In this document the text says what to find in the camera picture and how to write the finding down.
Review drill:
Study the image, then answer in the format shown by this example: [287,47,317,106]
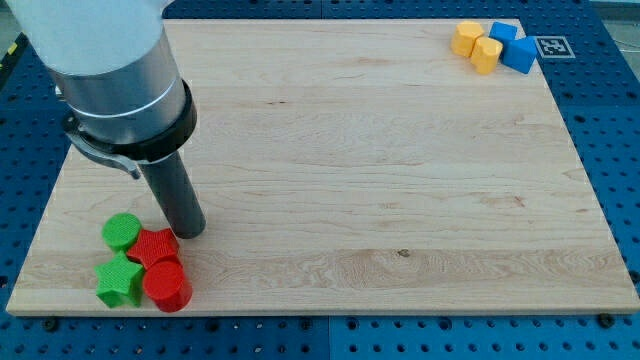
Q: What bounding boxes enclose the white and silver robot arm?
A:
[7,0,195,178]

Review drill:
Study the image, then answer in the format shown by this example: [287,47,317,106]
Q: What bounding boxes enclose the light wooden board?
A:
[5,18,640,317]

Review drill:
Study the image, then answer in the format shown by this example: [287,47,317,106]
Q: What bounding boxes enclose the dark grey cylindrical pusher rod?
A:
[138,151,206,239]

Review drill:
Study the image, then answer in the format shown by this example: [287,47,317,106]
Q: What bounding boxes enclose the red star block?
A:
[126,228,180,270]

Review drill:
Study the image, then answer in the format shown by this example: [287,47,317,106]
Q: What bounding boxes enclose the red cylinder block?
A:
[143,261,193,313]

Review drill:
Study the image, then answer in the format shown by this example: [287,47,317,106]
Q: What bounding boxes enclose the yellow hexagon block left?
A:
[450,20,485,57]

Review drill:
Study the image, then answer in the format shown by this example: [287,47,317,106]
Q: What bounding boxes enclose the yellow hexagon block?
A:
[470,36,503,75]
[450,20,485,57]

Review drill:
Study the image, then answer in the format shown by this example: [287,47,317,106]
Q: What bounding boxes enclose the green cylinder block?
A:
[101,213,142,252]

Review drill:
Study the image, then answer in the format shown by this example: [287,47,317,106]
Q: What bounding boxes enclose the yellow hexagon block right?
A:
[470,36,503,75]

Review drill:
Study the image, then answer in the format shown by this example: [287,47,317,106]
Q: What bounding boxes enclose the green star block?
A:
[94,251,145,308]

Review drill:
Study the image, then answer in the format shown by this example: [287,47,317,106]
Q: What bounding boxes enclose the blue cube block front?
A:
[502,36,538,74]

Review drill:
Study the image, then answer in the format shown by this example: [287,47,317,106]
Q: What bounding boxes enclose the blue cube block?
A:
[489,21,518,47]
[502,36,538,74]

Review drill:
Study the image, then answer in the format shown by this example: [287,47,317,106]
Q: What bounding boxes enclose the blue cube block rear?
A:
[489,21,518,47]

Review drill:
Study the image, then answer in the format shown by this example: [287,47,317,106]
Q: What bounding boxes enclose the black white fiducial marker tag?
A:
[535,35,575,59]

